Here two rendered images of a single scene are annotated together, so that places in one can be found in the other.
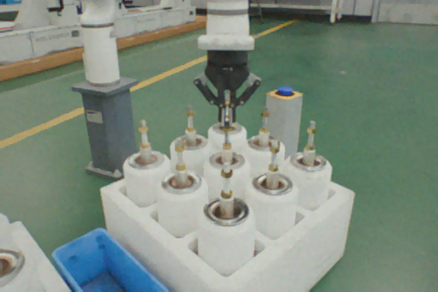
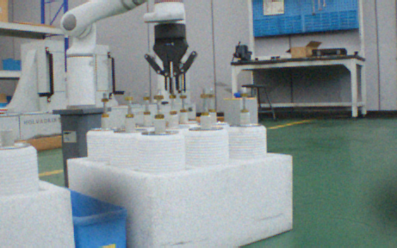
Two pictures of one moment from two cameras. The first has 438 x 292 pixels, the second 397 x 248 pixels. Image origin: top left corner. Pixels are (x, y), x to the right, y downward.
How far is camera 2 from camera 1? 0.55 m
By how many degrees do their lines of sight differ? 20
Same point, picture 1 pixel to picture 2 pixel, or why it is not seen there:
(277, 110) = (232, 112)
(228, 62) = (168, 34)
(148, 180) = (105, 139)
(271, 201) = (201, 134)
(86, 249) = not seen: hidden behind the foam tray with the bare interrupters
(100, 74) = (77, 96)
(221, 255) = (152, 161)
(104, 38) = (84, 65)
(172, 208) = (120, 145)
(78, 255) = not seen: hidden behind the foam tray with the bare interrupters
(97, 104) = (73, 123)
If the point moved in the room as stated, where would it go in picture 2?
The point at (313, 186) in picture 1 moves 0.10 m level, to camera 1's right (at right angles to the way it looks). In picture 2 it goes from (246, 139) to (291, 138)
